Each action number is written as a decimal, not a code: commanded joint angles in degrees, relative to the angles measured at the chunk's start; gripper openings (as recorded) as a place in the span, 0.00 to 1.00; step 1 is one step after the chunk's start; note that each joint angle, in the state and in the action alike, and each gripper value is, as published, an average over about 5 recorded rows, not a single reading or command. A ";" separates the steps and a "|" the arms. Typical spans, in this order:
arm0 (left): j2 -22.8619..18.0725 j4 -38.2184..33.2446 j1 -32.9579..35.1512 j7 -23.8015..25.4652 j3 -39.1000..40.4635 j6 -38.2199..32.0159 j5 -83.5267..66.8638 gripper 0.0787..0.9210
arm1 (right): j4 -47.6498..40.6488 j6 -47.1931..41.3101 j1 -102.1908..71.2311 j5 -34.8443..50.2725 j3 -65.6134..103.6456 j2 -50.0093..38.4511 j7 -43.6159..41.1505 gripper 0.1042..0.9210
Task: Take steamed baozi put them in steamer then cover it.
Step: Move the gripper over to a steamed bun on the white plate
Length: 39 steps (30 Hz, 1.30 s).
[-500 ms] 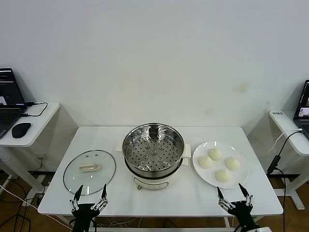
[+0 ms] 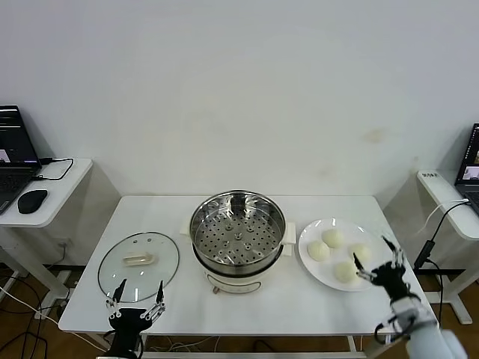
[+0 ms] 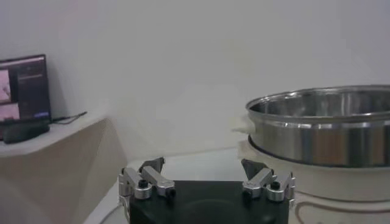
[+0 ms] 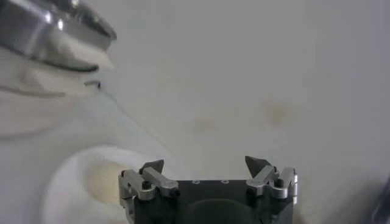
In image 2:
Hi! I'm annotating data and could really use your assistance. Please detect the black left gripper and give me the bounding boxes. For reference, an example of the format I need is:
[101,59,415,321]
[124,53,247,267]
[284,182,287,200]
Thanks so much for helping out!
[105,278,167,355]

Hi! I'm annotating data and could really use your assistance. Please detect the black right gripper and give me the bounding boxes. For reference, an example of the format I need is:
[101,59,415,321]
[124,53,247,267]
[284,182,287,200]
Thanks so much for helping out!
[353,234,412,300]

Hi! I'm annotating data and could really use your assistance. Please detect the white steamed baozi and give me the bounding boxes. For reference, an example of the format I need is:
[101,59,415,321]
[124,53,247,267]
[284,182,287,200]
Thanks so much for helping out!
[322,228,345,249]
[334,261,359,284]
[307,240,331,262]
[347,242,373,263]

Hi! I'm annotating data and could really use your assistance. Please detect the round glass pot lid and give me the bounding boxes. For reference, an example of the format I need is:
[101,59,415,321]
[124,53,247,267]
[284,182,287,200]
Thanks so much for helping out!
[97,230,180,303]

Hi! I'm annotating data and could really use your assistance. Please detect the stainless steel steamer basket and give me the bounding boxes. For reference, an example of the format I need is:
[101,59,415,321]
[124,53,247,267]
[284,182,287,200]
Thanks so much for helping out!
[189,189,287,265]

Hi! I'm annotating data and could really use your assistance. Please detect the white round plate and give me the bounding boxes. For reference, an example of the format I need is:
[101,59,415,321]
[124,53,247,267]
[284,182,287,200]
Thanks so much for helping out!
[298,218,386,292]

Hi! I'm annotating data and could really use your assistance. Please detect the white side table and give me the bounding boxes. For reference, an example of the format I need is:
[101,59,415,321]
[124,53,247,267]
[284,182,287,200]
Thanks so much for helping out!
[0,156,94,319]
[417,170,479,325]

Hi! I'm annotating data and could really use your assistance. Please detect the white electric cooker base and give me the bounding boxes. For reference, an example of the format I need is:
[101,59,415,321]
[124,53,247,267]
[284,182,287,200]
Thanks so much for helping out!
[180,220,296,296]

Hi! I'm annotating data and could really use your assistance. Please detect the black laptop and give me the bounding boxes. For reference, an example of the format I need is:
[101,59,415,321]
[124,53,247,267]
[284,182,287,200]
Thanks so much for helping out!
[0,104,43,216]
[454,122,479,216]

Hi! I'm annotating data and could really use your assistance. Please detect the black computer mouse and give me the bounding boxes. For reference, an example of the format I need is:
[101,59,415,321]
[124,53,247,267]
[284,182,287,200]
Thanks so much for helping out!
[16,188,49,215]

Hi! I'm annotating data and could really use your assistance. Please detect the black cable with adapter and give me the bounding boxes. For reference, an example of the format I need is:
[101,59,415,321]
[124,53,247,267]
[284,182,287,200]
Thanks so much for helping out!
[413,201,471,337]

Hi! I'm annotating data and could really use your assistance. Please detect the white floor cable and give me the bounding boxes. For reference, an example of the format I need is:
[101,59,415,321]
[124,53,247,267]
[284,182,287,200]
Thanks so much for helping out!
[0,286,61,325]

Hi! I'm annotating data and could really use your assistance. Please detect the black laptop cable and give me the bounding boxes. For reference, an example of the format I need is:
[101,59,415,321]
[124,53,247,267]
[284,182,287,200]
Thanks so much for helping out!
[31,156,75,182]

